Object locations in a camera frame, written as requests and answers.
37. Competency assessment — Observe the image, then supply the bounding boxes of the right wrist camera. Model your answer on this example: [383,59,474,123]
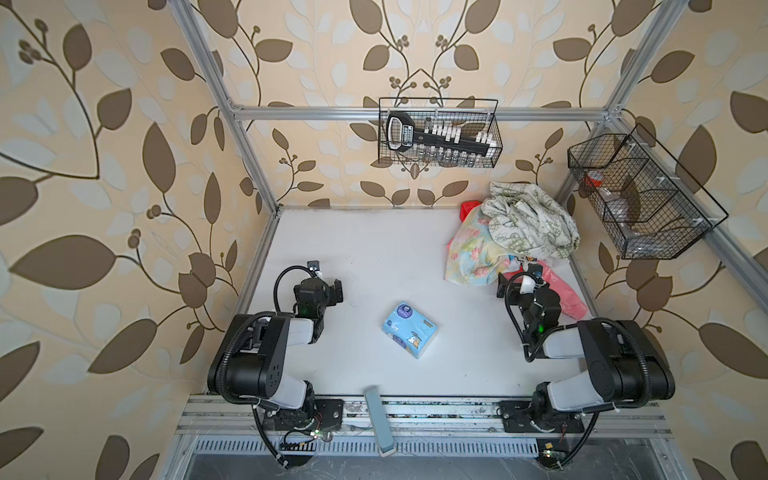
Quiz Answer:
[520,262,545,294]

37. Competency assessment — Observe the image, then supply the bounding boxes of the blue tissue pack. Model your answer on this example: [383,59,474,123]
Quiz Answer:
[382,302,439,359]

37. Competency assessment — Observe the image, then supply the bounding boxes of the pastel floral cloth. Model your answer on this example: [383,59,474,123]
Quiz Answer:
[444,206,521,287]

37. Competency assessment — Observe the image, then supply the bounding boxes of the black white scraper tool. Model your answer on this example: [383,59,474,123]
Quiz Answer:
[378,109,503,162]

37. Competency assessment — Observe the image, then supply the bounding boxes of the black wire basket wall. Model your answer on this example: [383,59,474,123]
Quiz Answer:
[377,96,503,169]
[567,124,728,260]

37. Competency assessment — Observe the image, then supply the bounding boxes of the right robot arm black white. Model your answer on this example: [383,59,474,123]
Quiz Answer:
[497,271,676,470]

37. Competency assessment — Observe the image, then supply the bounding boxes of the red cloth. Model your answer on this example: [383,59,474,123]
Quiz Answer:
[459,200,482,222]

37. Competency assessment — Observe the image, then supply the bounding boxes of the black wire basket back wall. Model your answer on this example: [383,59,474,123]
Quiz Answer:
[377,96,503,169]

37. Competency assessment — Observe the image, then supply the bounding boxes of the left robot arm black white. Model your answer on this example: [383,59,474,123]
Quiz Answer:
[207,260,344,469]

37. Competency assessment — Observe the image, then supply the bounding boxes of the grey sponge block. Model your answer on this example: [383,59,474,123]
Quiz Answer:
[363,386,396,457]

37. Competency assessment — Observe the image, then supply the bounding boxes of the pink patterned cloth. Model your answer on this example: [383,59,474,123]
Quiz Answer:
[503,258,590,320]

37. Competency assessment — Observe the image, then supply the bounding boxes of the white green print cloth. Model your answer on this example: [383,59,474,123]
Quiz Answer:
[481,182,581,260]

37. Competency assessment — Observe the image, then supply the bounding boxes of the black wire basket right wall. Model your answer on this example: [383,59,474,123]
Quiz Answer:
[567,124,728,260]

